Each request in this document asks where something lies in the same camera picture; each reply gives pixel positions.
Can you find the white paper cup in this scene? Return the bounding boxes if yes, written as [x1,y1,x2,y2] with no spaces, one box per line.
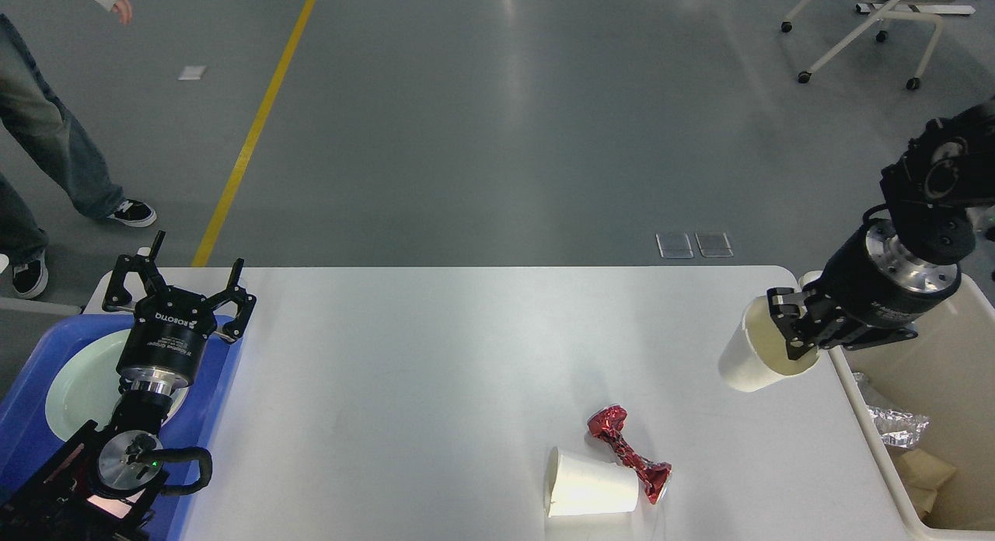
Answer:
[543,448,640,518]
[717,297,819,393]

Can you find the white chair leg left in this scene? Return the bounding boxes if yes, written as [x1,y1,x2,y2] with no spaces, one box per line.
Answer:
[1,297,84,317]

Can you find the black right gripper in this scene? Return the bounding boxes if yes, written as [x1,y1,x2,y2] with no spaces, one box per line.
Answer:
[766,218,961,361]

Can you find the right floor socket cover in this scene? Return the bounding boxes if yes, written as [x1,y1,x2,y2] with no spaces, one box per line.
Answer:
[694,232,735,258]

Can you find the brown paper sheet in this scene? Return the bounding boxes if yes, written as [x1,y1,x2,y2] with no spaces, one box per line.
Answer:
[892,449,958,519]

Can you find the aluminium foil tray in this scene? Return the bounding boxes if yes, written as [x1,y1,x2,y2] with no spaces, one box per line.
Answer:
[867,404,931,450]
[850,372,893,410]

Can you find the lying white paper cup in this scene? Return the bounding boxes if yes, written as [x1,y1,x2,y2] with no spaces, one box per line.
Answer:
[543,448,640,518]

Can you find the person's hand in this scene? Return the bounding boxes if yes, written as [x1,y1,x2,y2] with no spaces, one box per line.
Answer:
[110,0,134,25]

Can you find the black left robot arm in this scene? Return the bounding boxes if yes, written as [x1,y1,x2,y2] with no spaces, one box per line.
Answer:
[2,232,257,540]

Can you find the beige plastic bin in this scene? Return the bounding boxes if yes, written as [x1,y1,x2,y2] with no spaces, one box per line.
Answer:
[816,275,994,540]

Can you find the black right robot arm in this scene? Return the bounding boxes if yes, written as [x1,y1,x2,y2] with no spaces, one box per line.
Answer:
[766,99,994,361]

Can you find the person's leg and shoe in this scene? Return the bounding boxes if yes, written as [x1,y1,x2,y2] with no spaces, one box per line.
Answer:
[1,16,157,227]

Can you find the left floor socket cover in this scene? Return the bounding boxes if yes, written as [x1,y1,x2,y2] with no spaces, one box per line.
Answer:
[656,232,694,259]

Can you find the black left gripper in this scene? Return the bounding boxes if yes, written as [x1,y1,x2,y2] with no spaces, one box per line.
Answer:
[101,231,257,390]

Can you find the floor socket cover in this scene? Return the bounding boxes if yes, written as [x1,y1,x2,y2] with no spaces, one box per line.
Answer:
[694,232,735,258]
[656,232,694,259]

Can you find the red foil wrapper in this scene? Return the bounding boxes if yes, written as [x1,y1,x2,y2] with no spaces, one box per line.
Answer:
[586,404,674,505]

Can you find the mint green plate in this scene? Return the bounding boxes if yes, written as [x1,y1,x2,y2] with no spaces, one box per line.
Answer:
[44,327,191,449]

